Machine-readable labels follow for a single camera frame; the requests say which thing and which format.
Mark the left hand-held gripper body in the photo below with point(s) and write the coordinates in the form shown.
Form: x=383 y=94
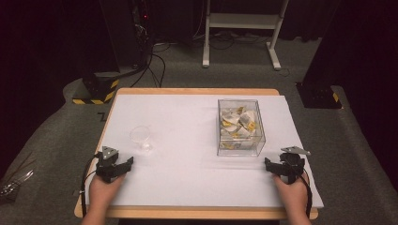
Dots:
x=108 y=164

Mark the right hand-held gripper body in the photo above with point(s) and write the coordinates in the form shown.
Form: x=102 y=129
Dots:
x=292 y=165

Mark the pile of tea bag packets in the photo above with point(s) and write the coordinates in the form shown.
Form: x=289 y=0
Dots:
x=237 y=126

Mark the clear acrylic box case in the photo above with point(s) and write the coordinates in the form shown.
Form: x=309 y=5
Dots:
x=241 y=103

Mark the person's left hand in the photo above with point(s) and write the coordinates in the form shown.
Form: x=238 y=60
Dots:
x=104 y=189

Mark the person's right hand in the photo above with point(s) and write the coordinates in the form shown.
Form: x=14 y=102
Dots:
x=292 y=195

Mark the clear plastic cup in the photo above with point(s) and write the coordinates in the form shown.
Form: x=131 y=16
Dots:
x=140 y=137

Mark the white table mat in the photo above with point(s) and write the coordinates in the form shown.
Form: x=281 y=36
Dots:
x=181 y=175

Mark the black yellow striped stand base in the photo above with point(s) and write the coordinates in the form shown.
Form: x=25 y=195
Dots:
x=108 y=90

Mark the metal tripod legs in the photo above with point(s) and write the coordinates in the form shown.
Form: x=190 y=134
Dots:
x=15 y=184

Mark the wooden table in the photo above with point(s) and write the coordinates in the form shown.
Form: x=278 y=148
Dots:
x=194 y=91

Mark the black equipment rack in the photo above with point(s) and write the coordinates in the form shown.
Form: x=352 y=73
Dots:
x=128 y=34

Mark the white metal stand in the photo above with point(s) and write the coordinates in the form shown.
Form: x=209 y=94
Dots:
x=244 y=21

